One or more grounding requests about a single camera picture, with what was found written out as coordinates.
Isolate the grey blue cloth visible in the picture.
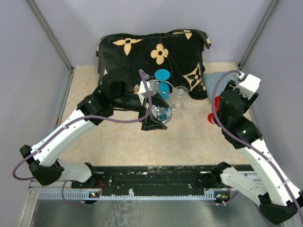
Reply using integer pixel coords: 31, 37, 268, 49
203, 71, 238, 104

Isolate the clear wine glass right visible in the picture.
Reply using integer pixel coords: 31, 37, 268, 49
172, 86, 189, 111

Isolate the blue plastic wine glass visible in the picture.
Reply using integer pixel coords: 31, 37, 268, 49
153, 69, 172, 123

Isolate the chrome wire wine glass rack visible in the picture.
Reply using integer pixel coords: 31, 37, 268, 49
147, 79, 175, 124

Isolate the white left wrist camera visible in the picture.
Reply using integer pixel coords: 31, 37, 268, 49
138, 80, 158, 98

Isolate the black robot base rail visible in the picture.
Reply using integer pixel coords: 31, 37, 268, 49
71, 162, 231, 196

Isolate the red plastic wine glass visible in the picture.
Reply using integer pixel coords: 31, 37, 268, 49
207, 96, 220, 124

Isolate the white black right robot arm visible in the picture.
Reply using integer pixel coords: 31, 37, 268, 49
211, 75, 303, 225

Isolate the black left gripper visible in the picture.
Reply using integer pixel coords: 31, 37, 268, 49
112, 90, 169, 130

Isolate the grey slotted cable duct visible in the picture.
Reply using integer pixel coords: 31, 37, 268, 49
38, 189, 224, 201

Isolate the black floral blanket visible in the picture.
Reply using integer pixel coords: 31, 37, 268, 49
96, 29, 211, 100

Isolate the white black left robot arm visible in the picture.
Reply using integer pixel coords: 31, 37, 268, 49
20, 69, 169, 188

